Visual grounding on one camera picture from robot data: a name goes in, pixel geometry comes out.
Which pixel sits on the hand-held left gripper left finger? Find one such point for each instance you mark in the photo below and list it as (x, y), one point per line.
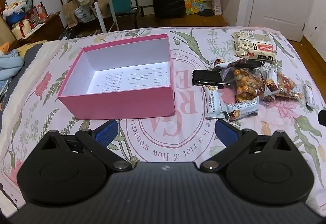
(107, 132)

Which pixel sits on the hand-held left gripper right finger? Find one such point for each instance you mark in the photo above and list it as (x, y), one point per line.
(225, 132)

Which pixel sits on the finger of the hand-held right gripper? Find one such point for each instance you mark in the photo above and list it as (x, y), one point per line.
(323, 117)

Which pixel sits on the pink cardboard box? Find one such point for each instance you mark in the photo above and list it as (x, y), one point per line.
(114, 104)

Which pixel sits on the clear bag of orange nuts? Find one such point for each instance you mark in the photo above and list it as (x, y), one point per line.
(245, 84)

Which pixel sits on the black snack packet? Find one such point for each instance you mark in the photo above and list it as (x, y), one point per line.
(205, 77)
(250, 63)

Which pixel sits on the clear bag of red mix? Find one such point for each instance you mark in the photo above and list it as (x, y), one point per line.
(286, 86)

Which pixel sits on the printed paper sheet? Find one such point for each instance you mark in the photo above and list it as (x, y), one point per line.
(132, 79)

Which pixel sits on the floral printed bedsheet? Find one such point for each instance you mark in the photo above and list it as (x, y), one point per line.
(38, 101)

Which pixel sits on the beige noodle packet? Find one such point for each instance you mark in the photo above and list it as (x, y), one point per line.
(252, 45)

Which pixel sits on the grey shoes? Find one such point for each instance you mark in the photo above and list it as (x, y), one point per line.
(94, 32)

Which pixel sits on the dark grey sheet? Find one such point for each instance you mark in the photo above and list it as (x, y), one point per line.
(23, 73)

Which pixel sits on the black bag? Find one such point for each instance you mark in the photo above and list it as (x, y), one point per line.
(67, 33)

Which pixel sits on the yellow pillow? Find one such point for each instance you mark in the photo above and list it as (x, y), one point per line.
(30, 47)

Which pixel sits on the light blue blanket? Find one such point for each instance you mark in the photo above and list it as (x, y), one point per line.
(10, 63)

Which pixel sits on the white blue patterned bag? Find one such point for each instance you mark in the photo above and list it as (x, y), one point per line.
(84, 14)

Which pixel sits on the wooden nightstand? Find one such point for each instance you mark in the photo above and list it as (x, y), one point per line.
(51, 25)

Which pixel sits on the black round base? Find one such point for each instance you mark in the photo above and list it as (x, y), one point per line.
(205, 12)

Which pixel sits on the brown paper bag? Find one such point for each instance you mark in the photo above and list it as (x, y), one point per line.
(103, 5)
(69, 12)

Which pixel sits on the teal bag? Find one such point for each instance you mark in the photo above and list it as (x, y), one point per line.
(121, 3)

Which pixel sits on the colourful gift bag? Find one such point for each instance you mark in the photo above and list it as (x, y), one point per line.
(194, 6)

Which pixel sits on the white plastic bag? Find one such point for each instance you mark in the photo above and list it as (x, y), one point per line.
(217, 2)

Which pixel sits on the cream gift box red ribbon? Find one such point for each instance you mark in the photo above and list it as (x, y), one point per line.
(21, 28)

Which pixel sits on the orange bottle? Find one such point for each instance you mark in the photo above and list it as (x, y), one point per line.
(42, 11)

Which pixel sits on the wooden headboard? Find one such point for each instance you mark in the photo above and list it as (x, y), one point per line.
(5, 28)

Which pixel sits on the blue basin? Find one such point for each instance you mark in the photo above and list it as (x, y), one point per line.
(14, 16)

